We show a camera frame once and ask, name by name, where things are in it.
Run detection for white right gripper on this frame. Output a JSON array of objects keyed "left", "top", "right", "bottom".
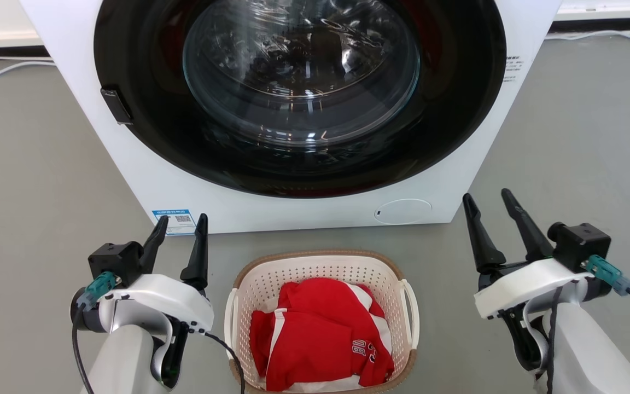
[{"left": 462, "top": 188, "right": 594, "bottom": 373}]

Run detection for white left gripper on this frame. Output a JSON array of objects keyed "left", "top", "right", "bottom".
[{"left": 99, "top": 213, "right": 214, "bottom": 390}]

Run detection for cream perforated plastic laundry basket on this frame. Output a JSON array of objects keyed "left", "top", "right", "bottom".
[{"left": 224, "top": 250, "right": 421, "bottom": 394}]

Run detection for blue white energy label sticker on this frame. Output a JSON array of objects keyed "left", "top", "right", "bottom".
[{"left": 151, "top": 208, "right": 196, "bottom": 236}]

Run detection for white front-load washing machine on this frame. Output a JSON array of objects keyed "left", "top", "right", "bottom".
[{"left": 19, "top": 0, "right": 563, "bottom": 235}]

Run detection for round white filter cover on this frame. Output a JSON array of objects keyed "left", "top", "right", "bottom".
[{"left": 374, "top": 199, "right": 433, "bottom": 225}]

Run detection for red and white jersey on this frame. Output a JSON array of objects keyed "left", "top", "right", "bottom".
[{"left": 249, "top": 277, "right": 395, "bottom": 392}]

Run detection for small printed washer label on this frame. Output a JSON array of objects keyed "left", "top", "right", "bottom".
[{"left": 503, "top": 55, "right": 522, "bottom": 83}]

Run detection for round black glass washer door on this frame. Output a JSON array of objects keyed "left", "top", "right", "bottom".
[{"left": 94, "top": 0, "right": 507, "bottom": 199}]

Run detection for teal plug black left cable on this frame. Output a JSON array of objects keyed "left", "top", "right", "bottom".
[{"left": 71, "top": 271, "right": 119, "bottom": 394}]

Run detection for teal plug black cable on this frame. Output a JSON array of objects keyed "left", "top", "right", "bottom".
[
  {"left": 71, "top": 271, "right": 119, "bottom": 394},
  {"left": 586, "top": 254, "right": 630, "bottom": 328}
]

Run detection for braided black right arm cable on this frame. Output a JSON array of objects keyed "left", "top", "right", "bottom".
[{"left": 544, "top": 286, "right": 565, "bottom": 394}]

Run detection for teal plug black right cable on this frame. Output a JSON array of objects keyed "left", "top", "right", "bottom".
[{"left": 586, "top": 254, "right": 630, "bottom": 328}]

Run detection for thin black left gripper cable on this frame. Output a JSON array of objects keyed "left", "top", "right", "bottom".
[{"left": 201, "top": 330, "right": 246, "bottom": 394}]

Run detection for black washer door handle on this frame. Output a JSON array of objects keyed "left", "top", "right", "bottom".
[{"left": 100, "top": 86, "right": 133, "bottom": 125}]

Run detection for white floor cable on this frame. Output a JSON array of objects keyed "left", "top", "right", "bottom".
[
  {"left": 0, "top": 54, "right": 56, "bottom": 79},
  {"left": 545, "top": 30, "right": 630, "bottom": 44}
]

